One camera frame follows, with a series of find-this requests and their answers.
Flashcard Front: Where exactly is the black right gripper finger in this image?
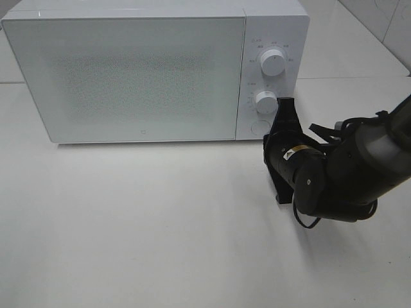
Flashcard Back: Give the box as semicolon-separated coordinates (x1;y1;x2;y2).
268;167;293;205
270;97;303;135

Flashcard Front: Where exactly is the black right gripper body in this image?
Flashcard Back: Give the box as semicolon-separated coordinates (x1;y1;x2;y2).
263;128;308;180

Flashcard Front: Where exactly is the round white door button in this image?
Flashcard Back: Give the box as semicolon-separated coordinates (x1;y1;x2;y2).
251;120;271;138

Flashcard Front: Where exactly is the white microwave knob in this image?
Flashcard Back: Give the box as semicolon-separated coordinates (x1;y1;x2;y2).
254;90;278;115
259;46;286;77

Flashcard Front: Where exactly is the white microwave door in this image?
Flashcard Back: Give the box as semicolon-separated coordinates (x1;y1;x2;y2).
3;17;245;144

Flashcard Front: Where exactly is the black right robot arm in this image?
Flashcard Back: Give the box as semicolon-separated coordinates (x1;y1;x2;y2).
263;98;410;222

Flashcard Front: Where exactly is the white microwave oven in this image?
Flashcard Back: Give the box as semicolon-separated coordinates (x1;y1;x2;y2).
1;1;310;144

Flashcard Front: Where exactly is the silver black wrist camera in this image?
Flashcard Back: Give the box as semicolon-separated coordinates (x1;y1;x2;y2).
334;121;345;132

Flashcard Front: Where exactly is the black camera cable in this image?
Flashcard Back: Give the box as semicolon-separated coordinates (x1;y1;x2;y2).
292;110;391;230

